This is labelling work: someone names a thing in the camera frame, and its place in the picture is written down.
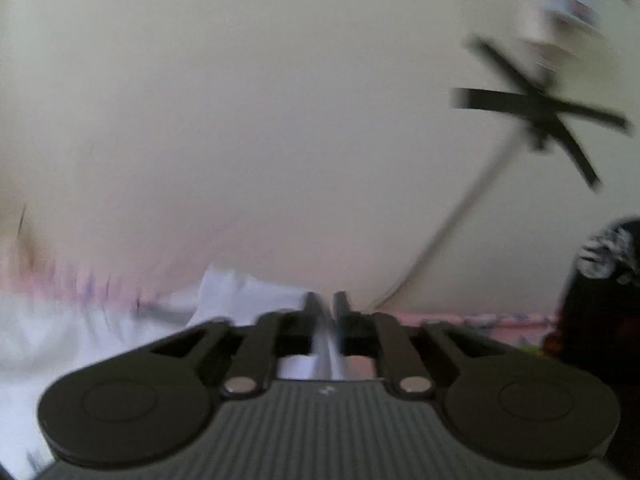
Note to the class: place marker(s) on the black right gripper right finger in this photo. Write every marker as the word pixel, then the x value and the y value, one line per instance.
pixel 506 404

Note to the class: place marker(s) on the stack of dark folded clothes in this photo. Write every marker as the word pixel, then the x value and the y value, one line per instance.
pixel 597 329

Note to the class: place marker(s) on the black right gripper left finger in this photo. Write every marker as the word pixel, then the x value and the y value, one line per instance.
pixel 153 401

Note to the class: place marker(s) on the black tape cross on wall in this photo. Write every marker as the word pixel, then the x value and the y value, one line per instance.
pixel 533 103

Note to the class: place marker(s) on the white t-shirt with black print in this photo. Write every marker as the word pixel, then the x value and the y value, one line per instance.
pixel 43 340

